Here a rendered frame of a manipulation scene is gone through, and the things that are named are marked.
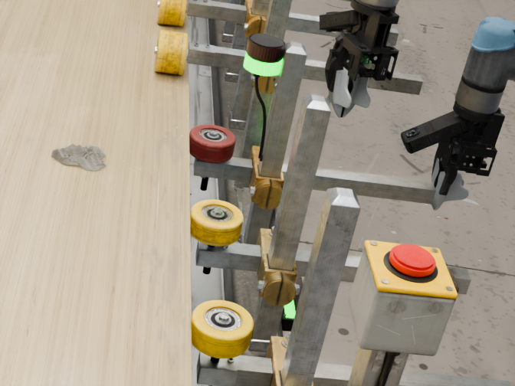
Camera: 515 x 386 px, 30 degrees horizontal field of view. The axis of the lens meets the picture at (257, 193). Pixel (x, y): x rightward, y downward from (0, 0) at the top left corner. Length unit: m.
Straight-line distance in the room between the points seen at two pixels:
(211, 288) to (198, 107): 0.74
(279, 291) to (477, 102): 0.49
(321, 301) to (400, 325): 0.34
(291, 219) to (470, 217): 2.17
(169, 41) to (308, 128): 0.58
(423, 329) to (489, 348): 2.07
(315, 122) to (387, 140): 2.59
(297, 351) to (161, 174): 0.45
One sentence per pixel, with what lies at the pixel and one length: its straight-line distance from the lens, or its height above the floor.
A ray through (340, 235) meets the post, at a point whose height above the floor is 1.09.
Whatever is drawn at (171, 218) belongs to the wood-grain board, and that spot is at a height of 0.90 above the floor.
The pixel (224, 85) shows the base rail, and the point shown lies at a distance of 2.35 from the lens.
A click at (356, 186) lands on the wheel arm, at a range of 1.72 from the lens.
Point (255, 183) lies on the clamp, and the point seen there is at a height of 0.86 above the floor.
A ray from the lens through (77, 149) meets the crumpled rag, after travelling 1.53.
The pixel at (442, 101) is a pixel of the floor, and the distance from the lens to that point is 4.39.
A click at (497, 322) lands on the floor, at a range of 3.03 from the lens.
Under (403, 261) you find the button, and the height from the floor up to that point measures 1.23.
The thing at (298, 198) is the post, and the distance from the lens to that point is 1.37.
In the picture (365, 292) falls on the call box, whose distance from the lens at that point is 0.84.
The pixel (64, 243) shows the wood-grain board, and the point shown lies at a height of 0.90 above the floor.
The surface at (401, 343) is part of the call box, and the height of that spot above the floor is 1.16.
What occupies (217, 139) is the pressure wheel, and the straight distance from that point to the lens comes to 1.65.
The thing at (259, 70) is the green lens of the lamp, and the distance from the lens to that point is 1.53.
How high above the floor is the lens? 1.67
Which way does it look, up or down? 30 degrees down
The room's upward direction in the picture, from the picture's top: 12 degrees clockwise
